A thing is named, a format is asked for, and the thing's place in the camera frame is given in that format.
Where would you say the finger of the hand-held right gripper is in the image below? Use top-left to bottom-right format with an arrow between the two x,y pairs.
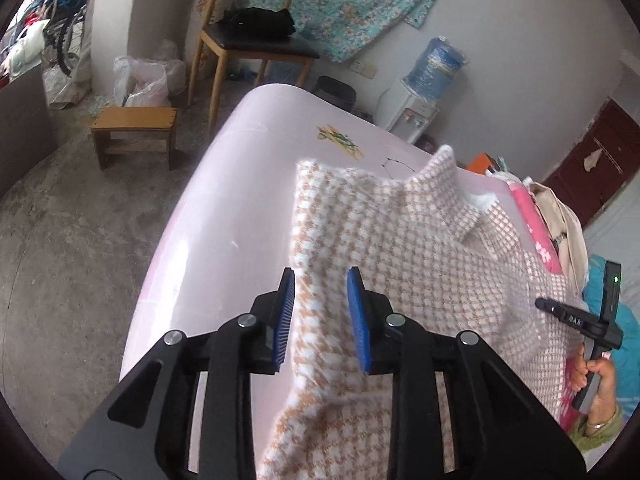
535,297 -> 585,330

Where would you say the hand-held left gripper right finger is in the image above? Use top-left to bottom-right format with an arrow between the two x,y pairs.
346,266 -> 587,480

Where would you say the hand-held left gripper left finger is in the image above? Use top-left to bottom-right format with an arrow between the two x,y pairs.
57,266 -> 297,480

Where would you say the beige white houndstooth sweater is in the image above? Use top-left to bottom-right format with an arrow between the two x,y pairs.
257,145 -> 588,480

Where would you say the person's right hand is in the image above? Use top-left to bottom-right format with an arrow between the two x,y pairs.
570,345 -> 617,413

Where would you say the pink floral plush blanket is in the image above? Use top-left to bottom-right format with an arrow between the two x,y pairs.
510,180 -> 583,431

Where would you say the beige garment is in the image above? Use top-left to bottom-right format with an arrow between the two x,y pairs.
522,177 -> 587,281

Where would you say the dark red wooden door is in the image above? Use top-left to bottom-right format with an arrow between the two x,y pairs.
542,97 -> 640,226

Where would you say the orange box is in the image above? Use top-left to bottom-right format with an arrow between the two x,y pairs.
465,152 -> 503,173

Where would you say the white water dispenser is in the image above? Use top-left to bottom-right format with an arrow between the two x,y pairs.
375,77 -> 441,143

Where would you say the black trash bin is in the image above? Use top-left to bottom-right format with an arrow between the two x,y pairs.
315,76 -> 357,111

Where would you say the small wooden stool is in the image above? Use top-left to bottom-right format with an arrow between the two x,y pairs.
90,106 -> 178,171

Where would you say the wooden chair with dark seat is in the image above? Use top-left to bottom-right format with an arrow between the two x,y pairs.
187,0 -> 321,131

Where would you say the white plastic bag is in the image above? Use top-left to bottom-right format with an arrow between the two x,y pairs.
112,55 -> 187,108

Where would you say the black bag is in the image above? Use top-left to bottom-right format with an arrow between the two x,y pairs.
220,7 -> 297,41

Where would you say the teal floral hanging cloth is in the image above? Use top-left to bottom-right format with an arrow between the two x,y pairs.
247,0 -> 458,63

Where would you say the grey board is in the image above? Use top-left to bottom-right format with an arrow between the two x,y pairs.
0,65 -> 56,191

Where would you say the wheelchair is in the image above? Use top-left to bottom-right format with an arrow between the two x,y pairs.
42,0 -> 91,78

